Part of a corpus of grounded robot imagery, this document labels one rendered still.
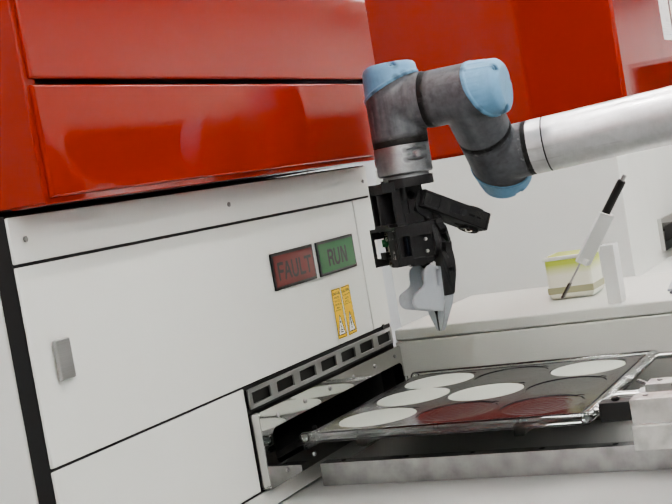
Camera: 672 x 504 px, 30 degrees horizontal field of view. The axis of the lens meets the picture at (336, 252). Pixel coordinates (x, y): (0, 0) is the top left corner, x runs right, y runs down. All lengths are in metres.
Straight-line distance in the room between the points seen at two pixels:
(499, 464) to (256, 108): 0.52
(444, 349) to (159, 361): 0.63
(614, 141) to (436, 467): 0.48
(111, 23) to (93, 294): 0.28
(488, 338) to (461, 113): 0.39
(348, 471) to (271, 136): 0.43
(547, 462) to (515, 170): 0.42
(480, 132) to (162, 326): 0.52
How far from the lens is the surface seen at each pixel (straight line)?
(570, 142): 1.69
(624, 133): 1.68
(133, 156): 1.31
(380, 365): 1.84
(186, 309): 1.44
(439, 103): 1.64
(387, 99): 1.66
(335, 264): 1.77
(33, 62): 1.21
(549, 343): 1.84
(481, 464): 1.54
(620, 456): 1.49
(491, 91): 1.62
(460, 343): 1.88
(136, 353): 1.35
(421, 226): 1.66
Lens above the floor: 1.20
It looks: 3 degrees down
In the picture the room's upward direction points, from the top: 10 degrees counter-clockwise
